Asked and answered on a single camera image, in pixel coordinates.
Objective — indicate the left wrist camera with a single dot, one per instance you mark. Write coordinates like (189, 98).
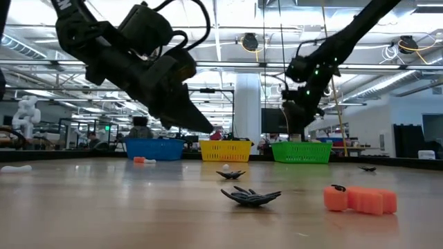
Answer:
(181, 67)

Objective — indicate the blue plastic basket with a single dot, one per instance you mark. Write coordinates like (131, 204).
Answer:
(154, 150)

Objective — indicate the black toy spider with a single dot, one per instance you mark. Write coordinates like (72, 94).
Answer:
(367, 168)
(251, 200)
(230, 174)

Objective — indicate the person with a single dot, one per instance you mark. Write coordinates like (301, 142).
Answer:
(140, 128)
(216, 135)
(92, 139)
(273, 139)

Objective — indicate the black display screen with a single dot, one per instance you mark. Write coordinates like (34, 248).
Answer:
(273, 121)

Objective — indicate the green plastic basket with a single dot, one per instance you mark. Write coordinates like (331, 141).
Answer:
(302, 154)

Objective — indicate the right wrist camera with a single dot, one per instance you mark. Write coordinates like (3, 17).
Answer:
(290, 95)

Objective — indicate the white box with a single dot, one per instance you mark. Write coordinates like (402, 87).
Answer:
(426, 154)

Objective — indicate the orange toy skeleton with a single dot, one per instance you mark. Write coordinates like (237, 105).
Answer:
(139, 159)
(363, 202)

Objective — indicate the black partition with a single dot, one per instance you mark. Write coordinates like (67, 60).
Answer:
(408, 140)

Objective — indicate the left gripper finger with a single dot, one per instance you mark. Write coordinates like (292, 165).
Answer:
(188, 115)

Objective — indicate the white toy bone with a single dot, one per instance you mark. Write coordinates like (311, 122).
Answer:
(150, 161)
(225, 167)
(15, 169)

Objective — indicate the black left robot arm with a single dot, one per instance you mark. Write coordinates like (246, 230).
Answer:
(79, 34)

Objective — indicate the yellow plastic basket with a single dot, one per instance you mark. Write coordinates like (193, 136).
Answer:
(225, 152)

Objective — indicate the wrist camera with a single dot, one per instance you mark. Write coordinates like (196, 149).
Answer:
(181, 67)
(290, 95)

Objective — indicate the white column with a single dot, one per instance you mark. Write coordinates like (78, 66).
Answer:
(247, 114)

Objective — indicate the white robot figure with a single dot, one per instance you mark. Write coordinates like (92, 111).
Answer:
(26, 114)

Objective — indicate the black stand frame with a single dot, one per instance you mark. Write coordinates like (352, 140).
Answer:
(221, 90)

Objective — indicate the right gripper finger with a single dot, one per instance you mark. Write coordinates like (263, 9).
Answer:
(299, 133)

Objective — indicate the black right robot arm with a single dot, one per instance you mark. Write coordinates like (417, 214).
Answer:
(349, 34)

